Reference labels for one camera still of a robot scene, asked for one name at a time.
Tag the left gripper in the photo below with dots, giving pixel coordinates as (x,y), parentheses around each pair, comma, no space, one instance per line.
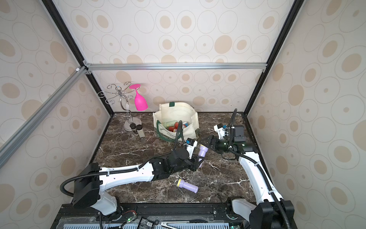
(195,162)

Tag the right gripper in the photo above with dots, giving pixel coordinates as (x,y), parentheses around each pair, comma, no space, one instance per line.
(216,144)

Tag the purple flashlight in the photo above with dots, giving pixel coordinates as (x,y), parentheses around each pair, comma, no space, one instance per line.
(202,153)
(185,185)

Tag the purple flashlight bottom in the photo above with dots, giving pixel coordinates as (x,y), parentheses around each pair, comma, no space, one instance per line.
(185,185)

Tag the green flashlight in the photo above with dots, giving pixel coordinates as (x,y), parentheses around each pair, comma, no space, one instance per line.
(169,124)

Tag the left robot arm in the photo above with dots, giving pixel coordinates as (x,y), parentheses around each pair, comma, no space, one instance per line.
(89,188)

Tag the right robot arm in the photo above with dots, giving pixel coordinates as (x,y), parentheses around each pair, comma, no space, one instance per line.
(257,177)

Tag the cream canvas tote bag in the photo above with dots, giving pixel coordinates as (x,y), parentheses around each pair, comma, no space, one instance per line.
(175,111)

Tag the dark small bottle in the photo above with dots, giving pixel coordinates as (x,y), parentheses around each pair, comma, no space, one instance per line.
(133,127)

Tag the pink plastic wine glass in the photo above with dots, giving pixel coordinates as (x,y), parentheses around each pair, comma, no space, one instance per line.
(139,101)

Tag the chrome wine glass rack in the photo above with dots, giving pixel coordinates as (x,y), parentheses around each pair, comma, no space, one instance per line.
(124,96)

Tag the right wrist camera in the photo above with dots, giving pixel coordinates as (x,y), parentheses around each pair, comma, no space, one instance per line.
(221,130)

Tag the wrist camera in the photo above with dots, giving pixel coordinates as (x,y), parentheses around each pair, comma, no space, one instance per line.
(190,146)
(221,130)

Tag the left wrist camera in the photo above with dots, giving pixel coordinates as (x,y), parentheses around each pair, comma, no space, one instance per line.
(190,146)

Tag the horizontal aluminium rail back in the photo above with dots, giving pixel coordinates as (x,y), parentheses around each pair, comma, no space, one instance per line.
(179,66)

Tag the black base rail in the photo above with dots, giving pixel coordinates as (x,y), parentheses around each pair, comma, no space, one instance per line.
(151,216)

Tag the aluminium rail left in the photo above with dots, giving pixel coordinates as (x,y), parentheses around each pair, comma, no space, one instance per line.
(18,138)

